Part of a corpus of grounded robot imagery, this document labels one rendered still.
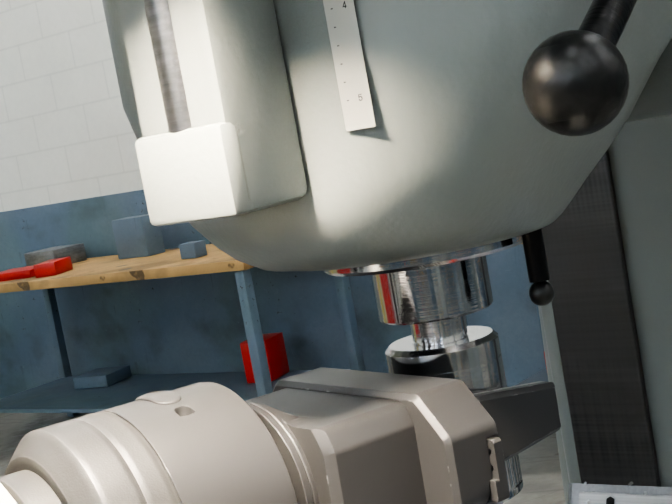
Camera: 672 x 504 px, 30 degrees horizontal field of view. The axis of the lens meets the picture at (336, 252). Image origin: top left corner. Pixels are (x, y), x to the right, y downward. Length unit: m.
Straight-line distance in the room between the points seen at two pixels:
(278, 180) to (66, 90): 6.63
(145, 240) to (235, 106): 5.87
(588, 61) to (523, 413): 0.20
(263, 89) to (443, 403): 0.13
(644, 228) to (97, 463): 0.55
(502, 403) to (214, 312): 6.01
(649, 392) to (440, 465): 0.47
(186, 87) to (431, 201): 0.09
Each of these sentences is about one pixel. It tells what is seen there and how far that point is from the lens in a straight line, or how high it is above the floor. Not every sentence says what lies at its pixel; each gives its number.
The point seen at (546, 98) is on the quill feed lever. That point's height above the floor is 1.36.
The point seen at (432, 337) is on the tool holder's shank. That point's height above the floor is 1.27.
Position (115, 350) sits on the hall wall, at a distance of 7.10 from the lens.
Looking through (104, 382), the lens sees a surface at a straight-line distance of 6.66.
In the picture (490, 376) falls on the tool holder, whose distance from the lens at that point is 0.51.
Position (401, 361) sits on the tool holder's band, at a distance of 0.50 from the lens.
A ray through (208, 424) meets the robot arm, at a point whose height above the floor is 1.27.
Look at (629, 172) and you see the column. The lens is 0.88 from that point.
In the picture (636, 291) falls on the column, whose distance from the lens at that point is 0.89.
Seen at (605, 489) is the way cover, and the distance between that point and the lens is 0.94.
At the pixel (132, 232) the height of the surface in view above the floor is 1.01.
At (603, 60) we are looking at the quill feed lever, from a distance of 0.35.
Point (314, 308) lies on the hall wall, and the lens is 6.06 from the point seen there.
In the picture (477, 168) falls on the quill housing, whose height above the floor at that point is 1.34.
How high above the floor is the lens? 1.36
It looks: 6 degrees down
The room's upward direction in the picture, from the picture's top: 10 degrees counter-clockwise
